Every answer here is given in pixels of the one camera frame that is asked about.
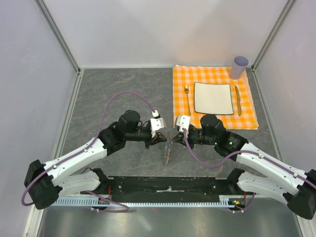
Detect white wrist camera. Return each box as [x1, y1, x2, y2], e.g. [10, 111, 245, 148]
[150, 110, 165, 138]
[174, 115, 191, 132]

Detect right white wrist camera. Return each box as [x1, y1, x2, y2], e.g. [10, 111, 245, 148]
[174, 115, 191, 132]

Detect white square plate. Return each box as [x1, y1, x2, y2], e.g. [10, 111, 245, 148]
[194, 82, 234, 115]

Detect lilac cup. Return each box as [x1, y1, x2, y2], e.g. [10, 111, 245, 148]
[230, 56, 249, 80]

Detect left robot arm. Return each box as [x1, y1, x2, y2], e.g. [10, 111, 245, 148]
[24, 110, 167, 210]

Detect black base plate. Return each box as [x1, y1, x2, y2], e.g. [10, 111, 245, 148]
[92, 168, 243, 203]

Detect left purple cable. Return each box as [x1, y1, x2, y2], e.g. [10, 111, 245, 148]
[21, 90, 158, 206]

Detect orange checkered cloth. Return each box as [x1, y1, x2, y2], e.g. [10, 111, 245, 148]
[173, 65, 259, 130]

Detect grey cable duct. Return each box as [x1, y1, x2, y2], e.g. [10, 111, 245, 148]
[51, 196, 236, 208]

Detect gold knife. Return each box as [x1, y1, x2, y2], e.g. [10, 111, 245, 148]
[235, 86, 242, 117]

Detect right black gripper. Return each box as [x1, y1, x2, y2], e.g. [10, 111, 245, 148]
[172, 125, 216, 150]

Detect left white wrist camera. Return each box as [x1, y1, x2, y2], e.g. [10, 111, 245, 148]
[150, 110, 165, 138]

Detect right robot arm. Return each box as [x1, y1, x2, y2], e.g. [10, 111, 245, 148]
[173, 115, 316, 220]

